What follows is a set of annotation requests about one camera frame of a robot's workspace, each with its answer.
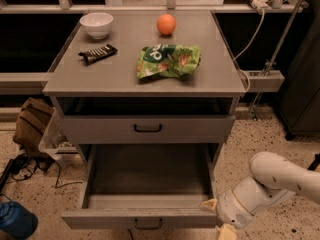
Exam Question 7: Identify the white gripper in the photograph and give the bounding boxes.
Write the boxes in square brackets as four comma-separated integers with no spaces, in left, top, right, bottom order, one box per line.
[200,189,253,240]

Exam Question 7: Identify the grey drawer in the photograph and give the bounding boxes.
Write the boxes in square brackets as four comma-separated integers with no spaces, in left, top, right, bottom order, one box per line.
[62,144,218,230]
[61,115,235,144]

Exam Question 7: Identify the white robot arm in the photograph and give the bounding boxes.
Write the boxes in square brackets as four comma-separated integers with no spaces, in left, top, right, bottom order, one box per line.
[200,152,320,240]

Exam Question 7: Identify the grey drawer cabinet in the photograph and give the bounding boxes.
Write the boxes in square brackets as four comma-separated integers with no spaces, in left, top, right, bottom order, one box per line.
[42,9,248,158]

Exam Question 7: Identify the black wheeled base leg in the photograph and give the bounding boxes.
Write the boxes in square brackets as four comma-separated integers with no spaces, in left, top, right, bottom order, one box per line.
[307,154,320,171]

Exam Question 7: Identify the green chip bag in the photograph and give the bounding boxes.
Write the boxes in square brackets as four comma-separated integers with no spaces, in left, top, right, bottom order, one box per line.
[136,44,201,79]

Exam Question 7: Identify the clear plastic bin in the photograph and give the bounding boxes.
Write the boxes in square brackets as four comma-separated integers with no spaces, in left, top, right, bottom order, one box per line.
[38,112,78,161]

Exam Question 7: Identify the orange fruit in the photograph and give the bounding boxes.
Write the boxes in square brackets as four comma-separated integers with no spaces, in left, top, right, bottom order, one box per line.
[157,14,176,35]

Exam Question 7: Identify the blue water jug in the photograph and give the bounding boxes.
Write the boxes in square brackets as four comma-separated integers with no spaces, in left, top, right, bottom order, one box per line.
[0,194,38,240]

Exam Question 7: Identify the dark chocolate bar wrapper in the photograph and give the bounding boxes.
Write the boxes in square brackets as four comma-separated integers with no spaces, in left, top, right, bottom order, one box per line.
[79,44,118,64]

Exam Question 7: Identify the metal stand pole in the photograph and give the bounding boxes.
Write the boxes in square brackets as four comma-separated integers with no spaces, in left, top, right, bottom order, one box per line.
[249,0,303,120]

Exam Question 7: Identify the brown fabric bag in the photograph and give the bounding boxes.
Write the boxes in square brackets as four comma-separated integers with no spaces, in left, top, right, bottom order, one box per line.
[13,98,54,159]

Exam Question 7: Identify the white ceramic bowl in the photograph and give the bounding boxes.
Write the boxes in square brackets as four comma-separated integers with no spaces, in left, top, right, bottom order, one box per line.
[80,12,113,39]

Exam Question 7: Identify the white power cable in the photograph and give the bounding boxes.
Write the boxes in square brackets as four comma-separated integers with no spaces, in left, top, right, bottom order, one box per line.
[232,7,266,93]

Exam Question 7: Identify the black cables on floor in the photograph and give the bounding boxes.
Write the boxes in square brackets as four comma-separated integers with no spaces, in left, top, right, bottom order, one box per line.
[0,153,84,193]

